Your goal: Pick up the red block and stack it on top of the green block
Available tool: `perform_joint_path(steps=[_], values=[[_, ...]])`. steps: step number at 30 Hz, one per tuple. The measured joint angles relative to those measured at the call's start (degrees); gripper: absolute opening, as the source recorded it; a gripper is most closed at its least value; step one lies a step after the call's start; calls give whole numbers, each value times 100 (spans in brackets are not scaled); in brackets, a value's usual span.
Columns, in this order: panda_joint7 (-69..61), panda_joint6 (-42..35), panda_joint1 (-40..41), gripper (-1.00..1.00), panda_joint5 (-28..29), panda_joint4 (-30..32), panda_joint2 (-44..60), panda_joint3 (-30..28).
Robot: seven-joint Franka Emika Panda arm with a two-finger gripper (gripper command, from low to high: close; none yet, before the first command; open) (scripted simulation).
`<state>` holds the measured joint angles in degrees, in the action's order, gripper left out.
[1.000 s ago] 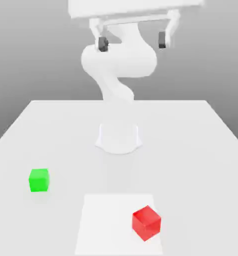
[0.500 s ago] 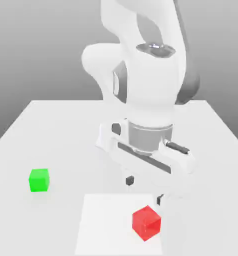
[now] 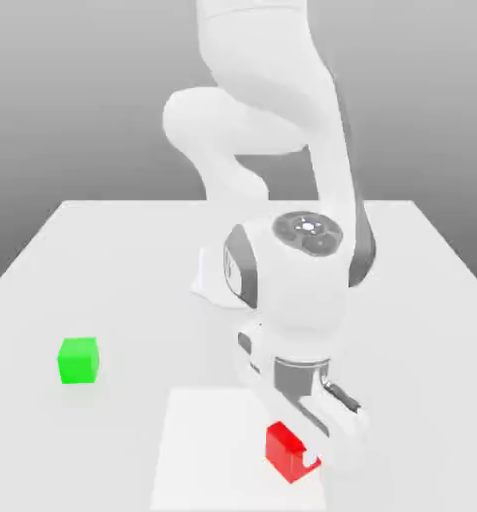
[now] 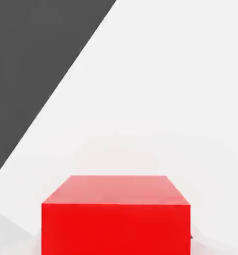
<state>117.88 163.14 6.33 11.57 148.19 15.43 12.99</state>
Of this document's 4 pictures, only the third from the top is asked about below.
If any small red cube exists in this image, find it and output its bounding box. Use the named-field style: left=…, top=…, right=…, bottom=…
left=264, top=420, right=323, bottom=485

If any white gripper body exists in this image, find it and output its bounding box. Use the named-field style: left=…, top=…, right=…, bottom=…
left=256, top=382, right=370, bottom=474

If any small green cube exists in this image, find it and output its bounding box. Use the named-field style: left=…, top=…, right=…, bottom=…
left=56, top=336, right=102, bottom=386

